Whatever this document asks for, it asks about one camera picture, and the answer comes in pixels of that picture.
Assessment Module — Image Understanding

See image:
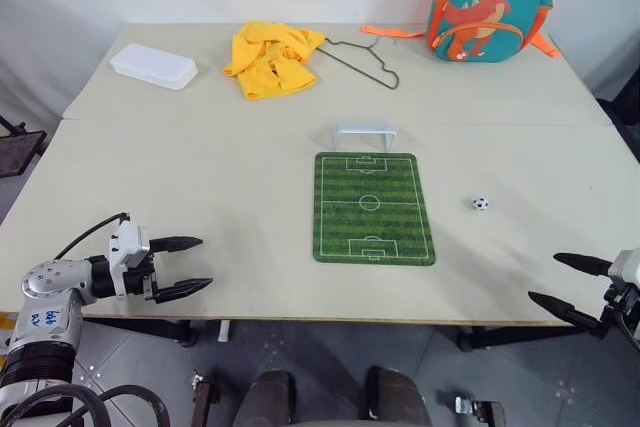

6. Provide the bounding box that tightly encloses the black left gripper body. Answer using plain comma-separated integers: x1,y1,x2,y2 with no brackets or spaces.
124,249,160,301

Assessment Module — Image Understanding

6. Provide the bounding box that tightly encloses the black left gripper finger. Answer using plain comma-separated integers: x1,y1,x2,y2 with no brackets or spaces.
153,277,215,305
148,235,205,255

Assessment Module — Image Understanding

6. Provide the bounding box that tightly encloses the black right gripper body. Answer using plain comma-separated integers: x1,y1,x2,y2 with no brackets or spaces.
597,282,640,341

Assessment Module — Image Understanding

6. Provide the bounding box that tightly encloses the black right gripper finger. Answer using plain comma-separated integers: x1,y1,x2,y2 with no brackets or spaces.
528,290,607,339
553,252,614,278

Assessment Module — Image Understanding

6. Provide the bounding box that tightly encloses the green soccer field mat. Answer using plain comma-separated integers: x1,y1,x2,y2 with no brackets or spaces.
313,151,437,267

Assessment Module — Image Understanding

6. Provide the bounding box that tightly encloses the dark rounded left foot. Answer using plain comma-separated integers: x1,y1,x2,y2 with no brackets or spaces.
241,369,301,427

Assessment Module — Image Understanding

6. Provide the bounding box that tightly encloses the dark rounded foot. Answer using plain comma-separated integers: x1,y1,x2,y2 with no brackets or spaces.
241,369,301,427
363,365,432,427

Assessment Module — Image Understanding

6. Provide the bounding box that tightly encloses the white plastic lidded box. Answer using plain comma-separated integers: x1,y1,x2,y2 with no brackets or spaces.
109,43,198,92

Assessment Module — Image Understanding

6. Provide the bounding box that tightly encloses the black metal rack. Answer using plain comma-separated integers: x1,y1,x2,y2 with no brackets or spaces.
0,115,48,179

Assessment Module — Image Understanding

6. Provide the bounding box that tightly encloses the dark rounded right foot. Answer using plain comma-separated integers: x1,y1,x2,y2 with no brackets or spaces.
363,365,432,427

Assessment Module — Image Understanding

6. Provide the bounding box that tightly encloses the yellow crumpled cloth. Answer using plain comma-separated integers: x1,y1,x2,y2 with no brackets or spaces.
222,20,327,101

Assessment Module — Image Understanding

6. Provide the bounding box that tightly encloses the small white goal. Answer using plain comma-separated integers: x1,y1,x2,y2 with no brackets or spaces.
330,122,399,153

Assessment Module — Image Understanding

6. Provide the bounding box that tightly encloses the teal dinosaur backpack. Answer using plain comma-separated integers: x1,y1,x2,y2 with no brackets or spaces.
360,0,561,65

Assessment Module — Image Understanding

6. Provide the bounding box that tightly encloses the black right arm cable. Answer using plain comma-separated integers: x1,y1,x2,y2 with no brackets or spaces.
617,309,640,351

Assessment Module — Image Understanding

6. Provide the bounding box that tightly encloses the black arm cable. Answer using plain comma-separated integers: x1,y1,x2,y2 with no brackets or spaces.
617,309,640,351
52,212,132,261

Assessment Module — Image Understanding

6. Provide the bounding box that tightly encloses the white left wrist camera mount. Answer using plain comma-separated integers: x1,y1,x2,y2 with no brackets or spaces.
107,219,151,301

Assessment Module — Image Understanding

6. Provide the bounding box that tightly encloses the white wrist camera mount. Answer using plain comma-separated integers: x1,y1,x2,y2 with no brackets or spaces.
107,219,151,301
608,248,640,285

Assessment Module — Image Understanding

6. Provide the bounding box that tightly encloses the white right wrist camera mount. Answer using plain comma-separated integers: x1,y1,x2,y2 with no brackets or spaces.
608,248,640,285

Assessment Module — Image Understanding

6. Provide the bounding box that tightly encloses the black table leg frame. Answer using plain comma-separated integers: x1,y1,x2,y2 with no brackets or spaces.
82,317,195,347
457,325,581,352

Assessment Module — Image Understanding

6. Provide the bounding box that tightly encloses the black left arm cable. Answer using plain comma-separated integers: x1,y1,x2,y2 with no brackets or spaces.
52,212,132,261

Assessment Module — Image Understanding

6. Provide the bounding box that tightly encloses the dark object at wall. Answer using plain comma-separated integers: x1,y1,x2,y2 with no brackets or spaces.
597,54,640,164

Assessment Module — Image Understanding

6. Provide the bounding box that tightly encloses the olive wire clothes hanger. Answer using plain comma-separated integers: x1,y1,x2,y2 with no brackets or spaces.
317,36,401,91

